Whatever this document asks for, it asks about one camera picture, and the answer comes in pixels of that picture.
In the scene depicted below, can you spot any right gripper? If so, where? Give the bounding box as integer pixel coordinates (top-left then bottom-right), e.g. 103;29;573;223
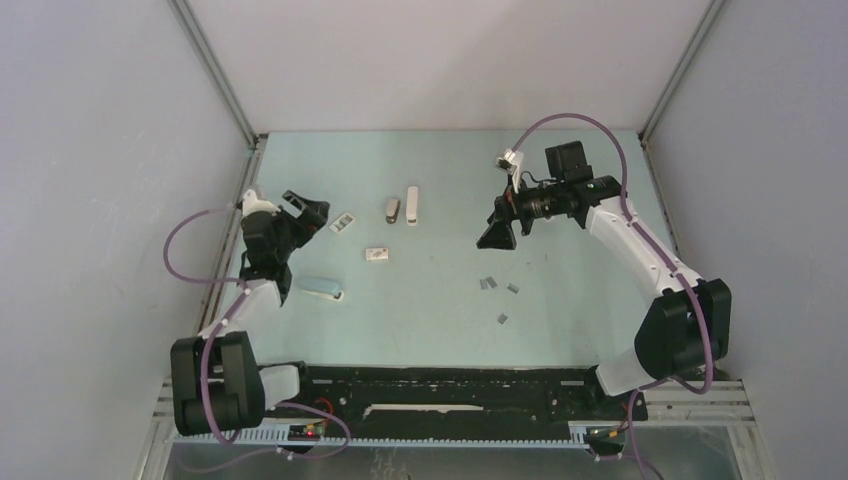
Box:
477;173;565;251

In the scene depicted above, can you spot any staple box with barcode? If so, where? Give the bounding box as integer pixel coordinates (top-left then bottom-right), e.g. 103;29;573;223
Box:
329;212;356;234

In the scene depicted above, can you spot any white staple box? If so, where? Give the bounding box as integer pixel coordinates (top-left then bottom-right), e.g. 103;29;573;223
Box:
365;247;389;262

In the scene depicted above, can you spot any light blue stapler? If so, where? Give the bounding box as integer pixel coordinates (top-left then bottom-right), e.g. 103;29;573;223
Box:
297;276;345;302

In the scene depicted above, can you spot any small grey stapler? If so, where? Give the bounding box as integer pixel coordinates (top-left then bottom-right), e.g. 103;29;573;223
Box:
385;197;401;225

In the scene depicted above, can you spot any white stapler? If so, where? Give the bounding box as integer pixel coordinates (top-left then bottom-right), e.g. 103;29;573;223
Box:
405;185;419;226

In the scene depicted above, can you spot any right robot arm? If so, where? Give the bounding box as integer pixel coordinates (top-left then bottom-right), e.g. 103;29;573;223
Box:
476;141;732;418

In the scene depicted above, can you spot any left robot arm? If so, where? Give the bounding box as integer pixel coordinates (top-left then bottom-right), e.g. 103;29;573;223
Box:
170;187;331;444

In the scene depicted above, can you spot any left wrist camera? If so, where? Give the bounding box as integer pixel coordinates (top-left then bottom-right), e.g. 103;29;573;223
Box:
239;186;281;217

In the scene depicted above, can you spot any left aluminium frame post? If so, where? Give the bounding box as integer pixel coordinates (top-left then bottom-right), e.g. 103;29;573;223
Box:
167;0;264;330

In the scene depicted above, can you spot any aluminium frame post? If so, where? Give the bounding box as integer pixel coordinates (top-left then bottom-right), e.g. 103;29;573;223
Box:
639;0;729;147
167;0;264;330

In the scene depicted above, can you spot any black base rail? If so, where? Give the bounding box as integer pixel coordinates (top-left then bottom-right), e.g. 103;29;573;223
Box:
294;362;648;444

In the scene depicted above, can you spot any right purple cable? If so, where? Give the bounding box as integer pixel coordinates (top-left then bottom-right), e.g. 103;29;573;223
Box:
513;112;717;480

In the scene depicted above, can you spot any right aluminium frame post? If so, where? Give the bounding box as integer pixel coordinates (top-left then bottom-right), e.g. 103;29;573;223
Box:
639;0;729;147

